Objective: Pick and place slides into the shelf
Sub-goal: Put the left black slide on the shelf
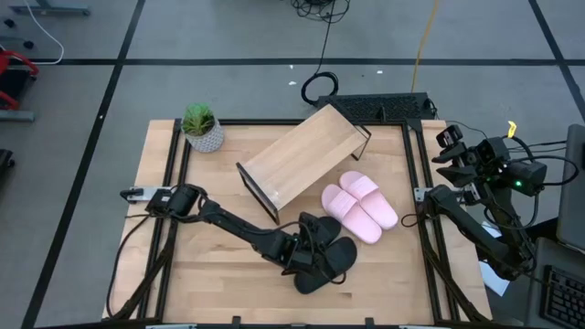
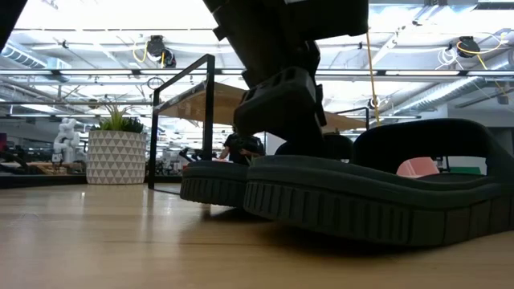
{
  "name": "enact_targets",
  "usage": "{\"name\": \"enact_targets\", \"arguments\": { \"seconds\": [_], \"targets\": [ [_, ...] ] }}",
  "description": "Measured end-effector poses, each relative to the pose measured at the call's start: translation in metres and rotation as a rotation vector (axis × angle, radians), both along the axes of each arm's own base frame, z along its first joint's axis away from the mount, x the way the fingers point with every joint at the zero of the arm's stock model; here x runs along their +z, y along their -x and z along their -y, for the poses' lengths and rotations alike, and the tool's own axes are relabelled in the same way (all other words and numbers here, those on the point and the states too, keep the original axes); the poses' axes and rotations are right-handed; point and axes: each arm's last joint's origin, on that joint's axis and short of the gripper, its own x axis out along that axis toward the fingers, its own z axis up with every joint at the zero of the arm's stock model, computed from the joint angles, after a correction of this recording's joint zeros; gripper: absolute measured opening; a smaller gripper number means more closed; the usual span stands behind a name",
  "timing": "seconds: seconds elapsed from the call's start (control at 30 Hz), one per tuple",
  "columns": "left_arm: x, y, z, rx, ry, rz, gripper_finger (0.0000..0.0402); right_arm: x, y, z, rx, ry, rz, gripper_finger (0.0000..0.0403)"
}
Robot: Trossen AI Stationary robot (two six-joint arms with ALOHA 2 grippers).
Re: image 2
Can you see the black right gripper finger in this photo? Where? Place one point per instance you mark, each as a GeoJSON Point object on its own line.
{"type": "Point", "coordinates": [301, 138]}

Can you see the black slide sandal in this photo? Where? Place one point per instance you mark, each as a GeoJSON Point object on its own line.
{"type": "Point", "coordinates": [213, 180]}
{"type": "Point", "coordinates": [361, 200]}

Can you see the pink slide sandal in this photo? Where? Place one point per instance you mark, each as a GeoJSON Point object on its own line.
{"type": "Point", "coordinates": [417, 168]}

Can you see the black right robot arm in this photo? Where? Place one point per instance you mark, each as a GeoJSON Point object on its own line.
{"type": "Point", "coordinates": [281, 28]}

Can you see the person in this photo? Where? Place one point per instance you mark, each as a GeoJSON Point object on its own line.
{"type": "Point", "coordinates": [241, 148]}

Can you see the green box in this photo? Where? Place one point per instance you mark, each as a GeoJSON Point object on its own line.
{"type": "Point", "coordinates": [466, 170]}

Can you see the plant in white patterned pot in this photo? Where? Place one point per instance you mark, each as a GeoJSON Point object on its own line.
{"type": "Point", "coordinates": [116, 156]}

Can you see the white robot figure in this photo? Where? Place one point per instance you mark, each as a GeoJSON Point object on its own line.
{"type": "Point", "coordinates": [66, 140]}

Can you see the wooden shelf black metal frame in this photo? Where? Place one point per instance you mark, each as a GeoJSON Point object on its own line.
{"type": "Point", "coordinates": [208, 120]}

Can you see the black aluminium table frame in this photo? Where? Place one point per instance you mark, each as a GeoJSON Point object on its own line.
{"type": "Point", "coordinates": [40, 181]}

